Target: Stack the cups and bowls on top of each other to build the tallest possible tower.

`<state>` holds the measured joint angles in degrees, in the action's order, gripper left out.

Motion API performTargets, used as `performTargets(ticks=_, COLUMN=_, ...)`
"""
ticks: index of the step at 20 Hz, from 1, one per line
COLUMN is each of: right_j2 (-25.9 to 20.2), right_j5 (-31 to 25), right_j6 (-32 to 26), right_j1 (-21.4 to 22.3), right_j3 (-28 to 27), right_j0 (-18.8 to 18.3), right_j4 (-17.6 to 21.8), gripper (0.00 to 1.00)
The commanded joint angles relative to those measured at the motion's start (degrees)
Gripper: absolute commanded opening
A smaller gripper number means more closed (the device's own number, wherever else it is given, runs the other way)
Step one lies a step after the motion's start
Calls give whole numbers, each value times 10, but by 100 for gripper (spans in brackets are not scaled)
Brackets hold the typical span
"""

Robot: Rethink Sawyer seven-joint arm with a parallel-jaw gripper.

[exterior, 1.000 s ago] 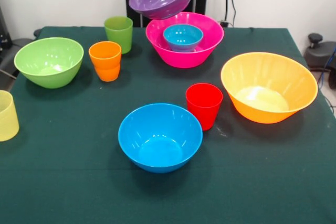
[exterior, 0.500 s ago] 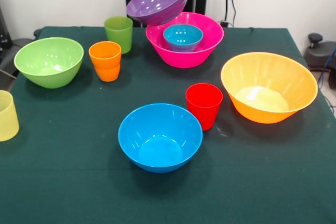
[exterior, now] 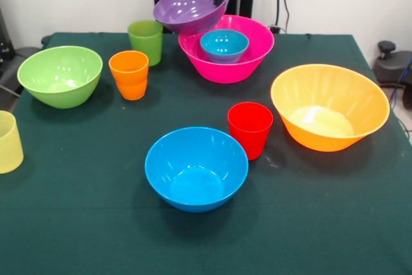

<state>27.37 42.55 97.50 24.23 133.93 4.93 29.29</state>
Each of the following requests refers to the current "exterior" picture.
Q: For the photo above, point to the pink plastic bowl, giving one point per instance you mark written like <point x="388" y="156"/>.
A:
<point x="225" y="72"/>

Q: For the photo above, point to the green plastic cup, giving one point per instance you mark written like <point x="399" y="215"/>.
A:
<point x="146" y="43"/>

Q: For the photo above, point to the black wheeled base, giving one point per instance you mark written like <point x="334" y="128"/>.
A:
<point x="391" y="65"/>

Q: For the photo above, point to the large blue plastic bowl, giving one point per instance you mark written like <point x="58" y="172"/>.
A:
<point x="196" y="185"/>

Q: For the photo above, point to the red plastic cup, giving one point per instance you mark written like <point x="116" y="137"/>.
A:
<point x="249" y="133"/>

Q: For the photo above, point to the orange plastic cup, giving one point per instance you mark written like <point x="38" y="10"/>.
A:
<point x="128" y="75"/>

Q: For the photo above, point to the black equipment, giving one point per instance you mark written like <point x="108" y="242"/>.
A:
<point x="4" y="46"/>

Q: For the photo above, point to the yellow plastic cup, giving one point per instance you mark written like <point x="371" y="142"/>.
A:
<point x="9" y="146"/>

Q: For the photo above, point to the dark green tablecloth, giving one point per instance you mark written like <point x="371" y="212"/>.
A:
<point x="289" y="207"/>

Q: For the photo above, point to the purple plastic bowl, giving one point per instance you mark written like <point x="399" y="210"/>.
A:
<point x="183" y="11"/>

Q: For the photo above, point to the small blue plastic bowl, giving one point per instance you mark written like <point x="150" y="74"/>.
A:
<point x="223" y="46"/>

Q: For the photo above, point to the green plastic bowl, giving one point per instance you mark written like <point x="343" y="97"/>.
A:
<point x="58" y="75"/>

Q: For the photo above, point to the large orange plastic bowl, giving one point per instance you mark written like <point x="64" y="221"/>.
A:
<point x="322" y="94"/>

